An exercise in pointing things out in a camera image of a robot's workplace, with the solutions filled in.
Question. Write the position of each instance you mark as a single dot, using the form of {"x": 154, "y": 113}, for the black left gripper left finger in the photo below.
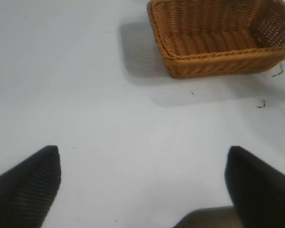
{"x": 23, "y": 190}

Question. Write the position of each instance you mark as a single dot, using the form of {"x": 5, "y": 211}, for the brown wicker basket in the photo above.
{"x": 204, "y": 47}

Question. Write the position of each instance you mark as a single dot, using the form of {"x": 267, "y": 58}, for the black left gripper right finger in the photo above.
{"x": 259, "y": 190}

